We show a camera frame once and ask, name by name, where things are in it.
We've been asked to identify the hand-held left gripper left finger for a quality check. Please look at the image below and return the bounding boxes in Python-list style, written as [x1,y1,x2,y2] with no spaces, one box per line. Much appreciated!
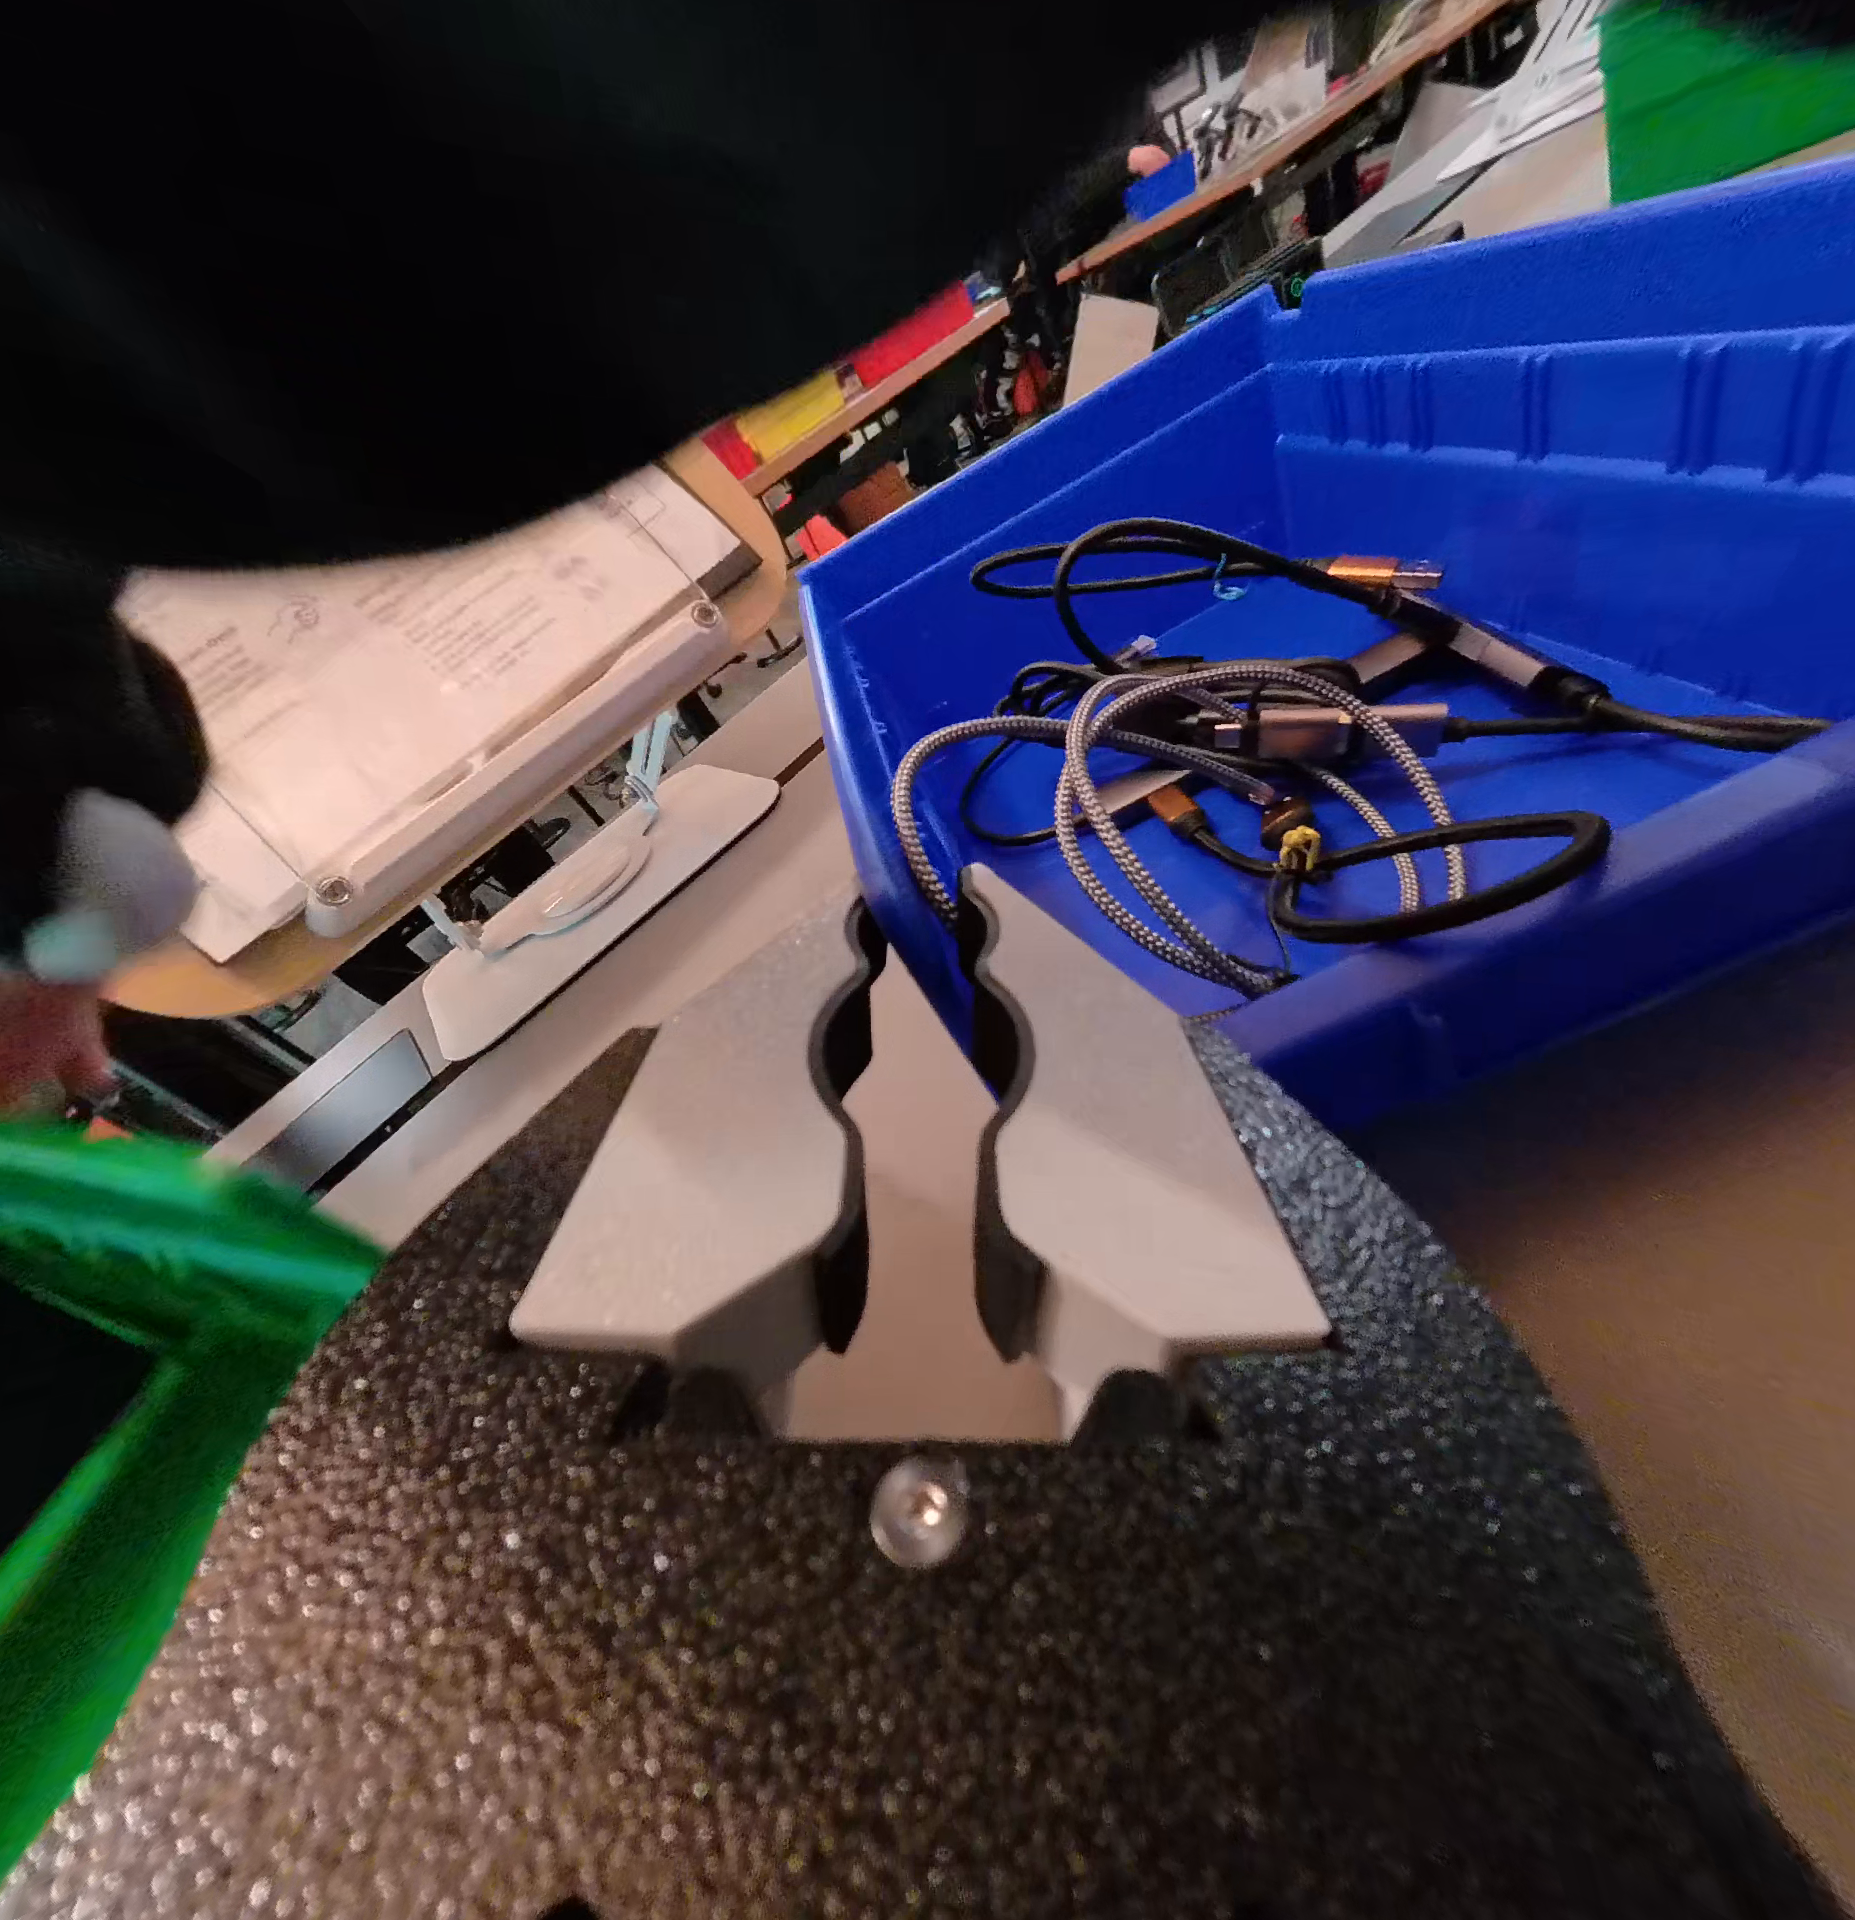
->
[508,898,890,1381]

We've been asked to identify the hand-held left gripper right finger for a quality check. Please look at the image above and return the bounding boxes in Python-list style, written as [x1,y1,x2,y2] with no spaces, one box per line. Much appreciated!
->
[956,862,1335,1379]

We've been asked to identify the green plastic bin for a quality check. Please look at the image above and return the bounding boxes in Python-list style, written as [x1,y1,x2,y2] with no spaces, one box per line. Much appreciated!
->
[1600,0,1855,203]
[0,1119,390,1920]

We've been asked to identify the person's right forearm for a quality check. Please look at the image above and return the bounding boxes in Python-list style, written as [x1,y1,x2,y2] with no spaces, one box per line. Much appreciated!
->
[0,0,1291,971]

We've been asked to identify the person's right hand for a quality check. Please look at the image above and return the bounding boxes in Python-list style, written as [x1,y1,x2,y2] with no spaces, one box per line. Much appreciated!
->
[0,973,117,1119]

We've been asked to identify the wooden document stand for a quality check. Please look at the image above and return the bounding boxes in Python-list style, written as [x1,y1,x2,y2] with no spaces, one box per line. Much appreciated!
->
[95,427,809,1070]

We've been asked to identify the grey framed dark panel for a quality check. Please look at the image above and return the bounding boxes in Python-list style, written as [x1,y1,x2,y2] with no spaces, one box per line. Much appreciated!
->
[214,1027,437,1193]

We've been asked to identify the blue header exercise sheet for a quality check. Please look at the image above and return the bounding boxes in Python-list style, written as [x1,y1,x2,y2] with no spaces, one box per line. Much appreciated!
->
[117,465,765,962]

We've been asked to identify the yellow plastic bin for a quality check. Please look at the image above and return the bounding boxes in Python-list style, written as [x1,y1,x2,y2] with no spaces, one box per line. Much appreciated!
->
[732,371,855,466]

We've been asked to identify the red plastic bin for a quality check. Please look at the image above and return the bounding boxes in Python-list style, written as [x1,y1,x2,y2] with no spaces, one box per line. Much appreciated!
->
[837,276,976,395]

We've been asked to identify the wooden background table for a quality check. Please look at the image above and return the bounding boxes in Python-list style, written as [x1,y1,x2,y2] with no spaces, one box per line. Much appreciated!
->
[1053,0,1523,287]

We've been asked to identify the grey braided cable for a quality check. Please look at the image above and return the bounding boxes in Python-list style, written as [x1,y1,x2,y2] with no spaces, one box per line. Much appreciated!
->
[890,668,1470,999]

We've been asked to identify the bronze plug cable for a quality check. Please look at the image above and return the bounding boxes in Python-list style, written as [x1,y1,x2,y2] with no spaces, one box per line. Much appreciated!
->
[1002,661,1470,761]

